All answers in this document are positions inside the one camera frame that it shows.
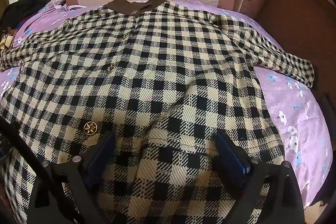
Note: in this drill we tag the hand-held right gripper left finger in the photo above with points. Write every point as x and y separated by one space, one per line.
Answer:
101 158

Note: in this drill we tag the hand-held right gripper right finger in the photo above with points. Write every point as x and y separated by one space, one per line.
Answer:
235 158

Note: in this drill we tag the black and cream checked coat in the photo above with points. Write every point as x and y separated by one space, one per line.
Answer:
157 69

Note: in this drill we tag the pile of black clothes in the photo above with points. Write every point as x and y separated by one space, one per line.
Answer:
23 11

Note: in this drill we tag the purple floral bed sheet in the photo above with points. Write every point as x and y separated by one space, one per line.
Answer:
288 98

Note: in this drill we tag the beige patterned cloth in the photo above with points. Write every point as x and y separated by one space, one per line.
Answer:
6 41

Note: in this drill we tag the brown padded bed side panel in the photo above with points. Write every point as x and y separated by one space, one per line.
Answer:
288 16

